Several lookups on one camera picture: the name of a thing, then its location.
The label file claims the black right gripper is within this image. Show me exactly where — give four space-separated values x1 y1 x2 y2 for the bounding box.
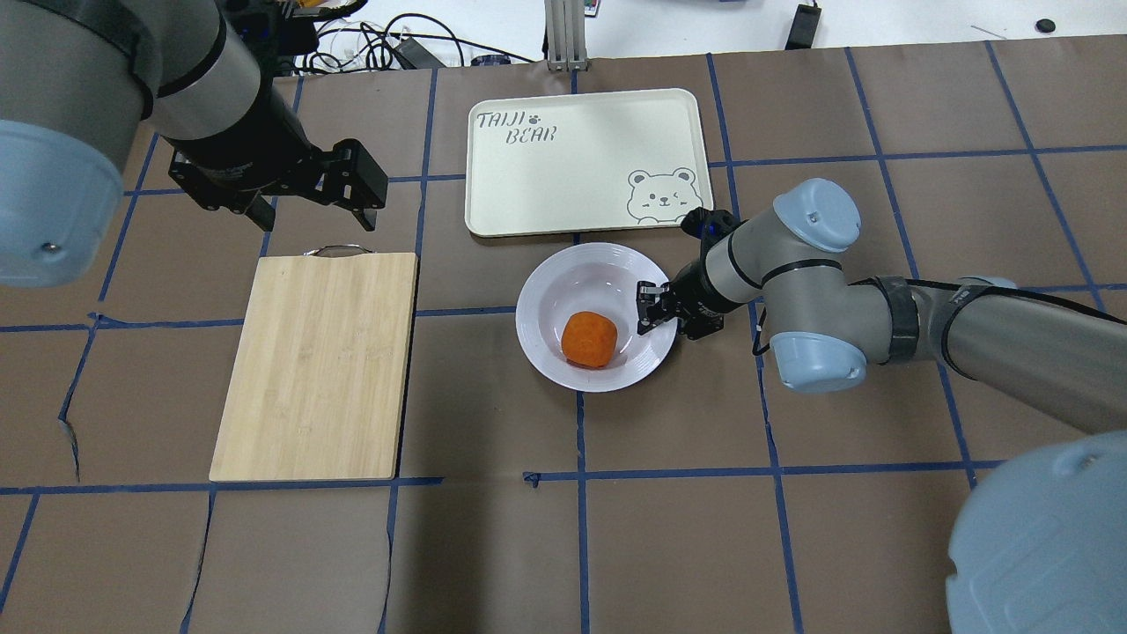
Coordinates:
637 264 727 341

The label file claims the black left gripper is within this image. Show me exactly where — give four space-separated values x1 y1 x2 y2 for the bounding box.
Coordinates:
169 139 389 232

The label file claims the white round plate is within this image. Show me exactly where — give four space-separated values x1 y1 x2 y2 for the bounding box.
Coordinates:
515 242 677 393

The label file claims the orange fruit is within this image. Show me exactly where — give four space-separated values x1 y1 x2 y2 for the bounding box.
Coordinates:
560 312 616 369

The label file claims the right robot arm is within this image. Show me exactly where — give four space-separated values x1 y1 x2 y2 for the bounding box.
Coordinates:
628 170 1126 633

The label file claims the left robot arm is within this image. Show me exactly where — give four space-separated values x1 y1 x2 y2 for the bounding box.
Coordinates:
1 1 389 288

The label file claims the cream bear serving tray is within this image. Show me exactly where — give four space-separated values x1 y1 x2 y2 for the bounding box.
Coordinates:
464 88 715 238

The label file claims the bamboo cutting board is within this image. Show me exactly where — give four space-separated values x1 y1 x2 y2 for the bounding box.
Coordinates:
208 252 419 484

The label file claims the black power adapter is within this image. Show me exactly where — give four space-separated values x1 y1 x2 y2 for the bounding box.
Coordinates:
784 1 820 50

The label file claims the aluminium frame post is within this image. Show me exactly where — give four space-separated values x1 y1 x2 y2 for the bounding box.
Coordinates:
543 0 589 72

